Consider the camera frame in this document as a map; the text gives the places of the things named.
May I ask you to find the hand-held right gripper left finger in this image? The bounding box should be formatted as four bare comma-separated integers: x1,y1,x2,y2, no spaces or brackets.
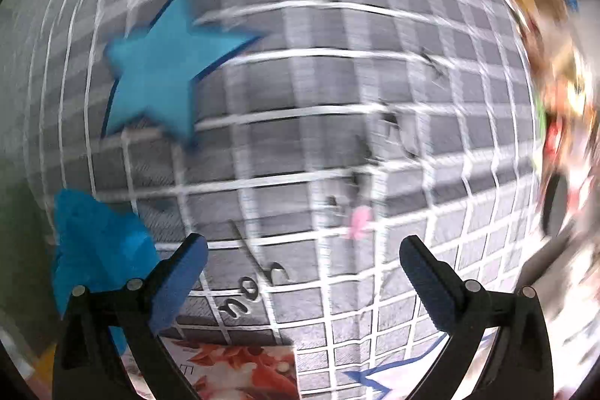
51,232,210,400

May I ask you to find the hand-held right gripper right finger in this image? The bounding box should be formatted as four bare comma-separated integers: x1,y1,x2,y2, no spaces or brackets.
398,235,555,400

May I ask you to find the blue cloth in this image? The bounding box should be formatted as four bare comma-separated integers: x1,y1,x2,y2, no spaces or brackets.
51,188,163,354

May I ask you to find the pink printed box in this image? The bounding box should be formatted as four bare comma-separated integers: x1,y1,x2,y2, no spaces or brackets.
124,332,301,400

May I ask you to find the black round disc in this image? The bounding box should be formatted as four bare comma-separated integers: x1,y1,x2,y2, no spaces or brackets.
539,172,571,237

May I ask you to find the pile of snack packets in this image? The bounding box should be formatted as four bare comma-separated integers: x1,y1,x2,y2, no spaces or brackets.
497,0,600,176

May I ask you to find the grey checked star blanket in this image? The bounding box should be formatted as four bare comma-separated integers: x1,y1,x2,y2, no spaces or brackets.
19,0,545,400

